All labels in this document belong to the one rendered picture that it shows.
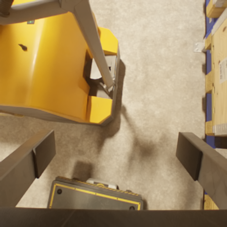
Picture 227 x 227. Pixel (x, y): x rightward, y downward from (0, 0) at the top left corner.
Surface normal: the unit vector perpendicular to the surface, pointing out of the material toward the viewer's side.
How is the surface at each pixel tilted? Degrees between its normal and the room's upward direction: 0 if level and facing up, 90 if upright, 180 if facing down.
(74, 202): 0
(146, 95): 0
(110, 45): 22
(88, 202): 0
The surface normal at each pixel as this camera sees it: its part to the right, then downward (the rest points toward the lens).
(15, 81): -0.11, -0.17
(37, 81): 0.62, -0.06
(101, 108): 0.27, -0.12
